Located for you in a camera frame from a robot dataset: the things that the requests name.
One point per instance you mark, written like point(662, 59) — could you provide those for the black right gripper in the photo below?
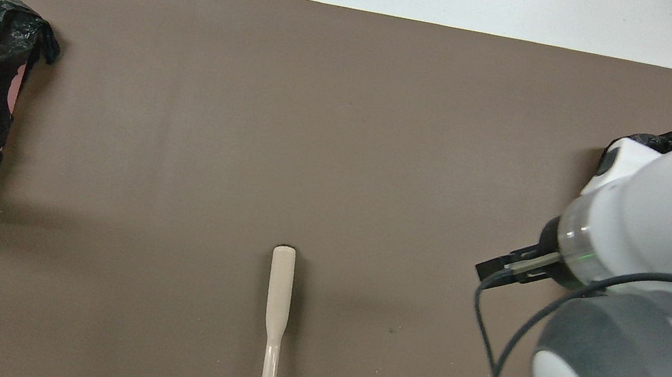
point(555, 237)

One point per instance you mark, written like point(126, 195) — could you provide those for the beige hand brush black bristles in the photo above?
point(279, 289)

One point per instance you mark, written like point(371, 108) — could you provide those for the pink plastic bin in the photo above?
point(16, 87)

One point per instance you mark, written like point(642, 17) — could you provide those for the brown paper table mat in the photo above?
point(85, 276)

